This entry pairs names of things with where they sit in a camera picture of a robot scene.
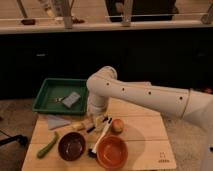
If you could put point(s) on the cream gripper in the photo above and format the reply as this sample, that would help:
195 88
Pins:
99 122

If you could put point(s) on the grey eraser block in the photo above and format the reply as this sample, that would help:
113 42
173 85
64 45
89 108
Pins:
71 99

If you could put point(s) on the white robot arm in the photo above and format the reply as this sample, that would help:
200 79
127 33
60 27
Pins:
192 106

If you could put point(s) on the purple bowl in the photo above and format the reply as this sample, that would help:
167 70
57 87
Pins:
71 146

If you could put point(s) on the orange bowl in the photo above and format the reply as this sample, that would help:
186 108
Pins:
112 152

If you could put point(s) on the orange round fruit toy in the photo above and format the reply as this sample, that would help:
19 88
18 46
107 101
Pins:
117 125

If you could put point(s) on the grey cloth piece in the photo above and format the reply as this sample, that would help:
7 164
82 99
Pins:
56 122

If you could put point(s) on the small metal clip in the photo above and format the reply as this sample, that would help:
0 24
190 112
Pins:
58 99

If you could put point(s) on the green plastic tray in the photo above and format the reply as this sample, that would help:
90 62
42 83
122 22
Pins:
61 87

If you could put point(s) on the green cucumber toy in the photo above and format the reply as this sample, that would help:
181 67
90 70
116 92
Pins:
42 152

